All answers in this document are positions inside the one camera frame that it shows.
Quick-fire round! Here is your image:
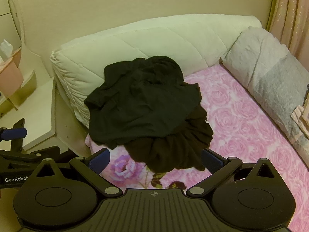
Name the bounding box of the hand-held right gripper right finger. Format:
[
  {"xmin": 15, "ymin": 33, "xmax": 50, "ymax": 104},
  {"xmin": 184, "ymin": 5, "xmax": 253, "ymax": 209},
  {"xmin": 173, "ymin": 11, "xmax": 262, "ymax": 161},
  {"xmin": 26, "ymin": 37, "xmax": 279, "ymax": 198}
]
[{"xmin": 186, "ymin": 148, "xmax": 275, "ymax": 197}]

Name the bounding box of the grey quilt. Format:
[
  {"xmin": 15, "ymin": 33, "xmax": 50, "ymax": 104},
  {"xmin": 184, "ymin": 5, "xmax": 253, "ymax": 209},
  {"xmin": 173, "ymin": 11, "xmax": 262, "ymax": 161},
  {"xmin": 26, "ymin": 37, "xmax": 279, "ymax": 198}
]
[{"xmin": 221, "ymin": 26, "xmax": 309, "ymax": 161}]

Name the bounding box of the folded pale pink blanket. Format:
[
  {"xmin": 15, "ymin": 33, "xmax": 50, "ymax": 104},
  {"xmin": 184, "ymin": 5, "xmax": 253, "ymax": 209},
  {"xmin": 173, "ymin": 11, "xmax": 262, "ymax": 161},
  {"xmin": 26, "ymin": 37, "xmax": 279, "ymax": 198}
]
[{"xmin": 291, "ymin": 105, "xmax": 309, "ymax": 145}]

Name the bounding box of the black garment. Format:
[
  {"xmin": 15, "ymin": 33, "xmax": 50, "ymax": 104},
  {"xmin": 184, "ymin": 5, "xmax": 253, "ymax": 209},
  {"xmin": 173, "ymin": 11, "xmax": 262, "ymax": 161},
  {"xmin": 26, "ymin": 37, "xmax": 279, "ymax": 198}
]
[{"xmin": 84, "ymin": 55, "xmax": 202, "ymax": 150}]

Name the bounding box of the white nightstand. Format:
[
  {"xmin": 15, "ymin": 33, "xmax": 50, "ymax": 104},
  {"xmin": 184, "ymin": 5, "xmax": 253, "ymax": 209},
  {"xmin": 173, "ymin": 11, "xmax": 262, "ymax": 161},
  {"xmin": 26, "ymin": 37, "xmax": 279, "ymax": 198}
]
[{"xmin": 0, "ymin": 77, "xmax": 57, "ymax": 151}]

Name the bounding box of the pink tissue box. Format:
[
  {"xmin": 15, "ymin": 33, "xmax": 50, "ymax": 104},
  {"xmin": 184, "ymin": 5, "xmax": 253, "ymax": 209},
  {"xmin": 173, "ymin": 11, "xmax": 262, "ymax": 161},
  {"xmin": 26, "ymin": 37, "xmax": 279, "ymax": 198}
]
[{"xmin": 0, "ymin": 47, "xmax": 25, "ymax": 90}]

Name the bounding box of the white padded headboard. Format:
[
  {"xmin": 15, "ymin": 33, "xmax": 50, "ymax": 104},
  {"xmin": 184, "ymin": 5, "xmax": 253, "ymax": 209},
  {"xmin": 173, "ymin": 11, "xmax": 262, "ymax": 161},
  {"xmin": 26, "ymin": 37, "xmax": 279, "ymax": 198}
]
[{"xmin": 50, "ymin": 14, "xmax": 263, "ymax": 128}]

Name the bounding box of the pink floral blanket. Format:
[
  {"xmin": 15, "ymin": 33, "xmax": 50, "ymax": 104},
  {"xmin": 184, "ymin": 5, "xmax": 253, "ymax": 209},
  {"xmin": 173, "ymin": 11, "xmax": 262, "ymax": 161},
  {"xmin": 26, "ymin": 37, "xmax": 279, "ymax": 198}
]
[{"xmin": 85, "ymin": 64, "xmax": 309, "ymax": 232}]

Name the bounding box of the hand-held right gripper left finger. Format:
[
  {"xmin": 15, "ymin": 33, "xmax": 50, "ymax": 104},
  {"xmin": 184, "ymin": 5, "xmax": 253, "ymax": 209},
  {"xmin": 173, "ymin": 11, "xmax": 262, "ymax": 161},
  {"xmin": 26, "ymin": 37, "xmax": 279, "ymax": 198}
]
[{"xmin": 36, "ymin": 148, "xmax": 123, "ymax": 197}]

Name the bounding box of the dark brown garment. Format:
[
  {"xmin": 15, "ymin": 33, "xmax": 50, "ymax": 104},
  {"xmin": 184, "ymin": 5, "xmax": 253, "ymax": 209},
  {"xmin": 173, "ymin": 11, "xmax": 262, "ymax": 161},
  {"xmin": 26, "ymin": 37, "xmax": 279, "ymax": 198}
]
[{"xmin": 122, "ymin": 104, "xmax": 214, "ymax": 172}]

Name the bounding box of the white tissue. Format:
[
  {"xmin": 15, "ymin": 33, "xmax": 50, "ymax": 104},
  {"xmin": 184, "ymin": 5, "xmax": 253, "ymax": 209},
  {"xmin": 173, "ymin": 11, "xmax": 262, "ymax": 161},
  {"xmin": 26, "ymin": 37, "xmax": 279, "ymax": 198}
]
[{"xmin": 0, "ymin": 39, "xmax": 14, "ymax": 66}]

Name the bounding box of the pink curtain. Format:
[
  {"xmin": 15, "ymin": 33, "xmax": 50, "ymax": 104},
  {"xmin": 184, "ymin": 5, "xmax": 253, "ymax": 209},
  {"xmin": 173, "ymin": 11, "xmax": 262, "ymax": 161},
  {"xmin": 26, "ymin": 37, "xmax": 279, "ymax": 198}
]
[{"xmin": 267, "ymin": 0, "xmax": 309, "ymax": 56}]

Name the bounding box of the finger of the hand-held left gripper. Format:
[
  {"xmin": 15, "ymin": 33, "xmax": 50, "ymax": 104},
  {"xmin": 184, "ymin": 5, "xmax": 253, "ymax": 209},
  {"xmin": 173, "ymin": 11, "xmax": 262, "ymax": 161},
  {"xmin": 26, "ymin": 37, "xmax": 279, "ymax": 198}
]
[{"xmin": 0, "ymin": 118, "xmax": 27, "ymax": 153}]

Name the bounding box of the white dressing table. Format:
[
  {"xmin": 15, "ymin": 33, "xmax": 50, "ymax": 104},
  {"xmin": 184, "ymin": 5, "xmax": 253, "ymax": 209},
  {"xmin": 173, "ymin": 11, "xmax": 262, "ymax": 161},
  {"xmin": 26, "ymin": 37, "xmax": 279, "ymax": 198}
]
[{"xmin": 0, "ymin": 0, "xmax": 37, "ymax": 112}]

